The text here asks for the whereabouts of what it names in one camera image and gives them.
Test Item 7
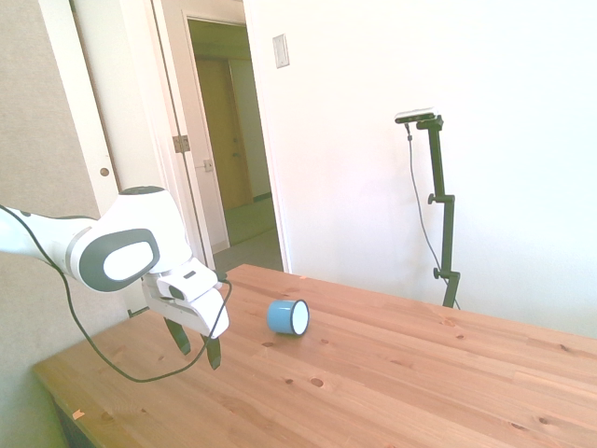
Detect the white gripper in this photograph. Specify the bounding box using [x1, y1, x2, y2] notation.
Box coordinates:
[142, 274, 230, 371]

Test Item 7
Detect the blue enamel mug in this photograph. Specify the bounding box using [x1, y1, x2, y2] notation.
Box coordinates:
[266, 299, 312, 337]

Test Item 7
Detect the brown hallway door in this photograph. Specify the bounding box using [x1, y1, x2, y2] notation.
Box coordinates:
[194, 55, 256, 211]

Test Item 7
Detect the white open door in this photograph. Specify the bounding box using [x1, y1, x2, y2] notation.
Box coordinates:
[39, 0, 216, 272]

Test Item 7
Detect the grey fabric partition panel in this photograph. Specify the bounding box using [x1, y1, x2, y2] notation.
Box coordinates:
[0, 0, 146, 448]

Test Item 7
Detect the black cable along robot arm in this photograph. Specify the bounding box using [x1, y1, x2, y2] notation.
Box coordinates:
[0, 203, 234, 384]

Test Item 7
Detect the black jointed camera stand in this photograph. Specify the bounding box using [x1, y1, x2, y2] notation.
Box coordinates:
[416, 116, 462, 309]

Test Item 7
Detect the white wall switch plate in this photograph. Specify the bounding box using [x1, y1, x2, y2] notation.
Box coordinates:
[271, 33, 290, 70]

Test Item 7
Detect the white exterior camera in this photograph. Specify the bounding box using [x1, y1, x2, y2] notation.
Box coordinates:
[394, 105, 442, 125]

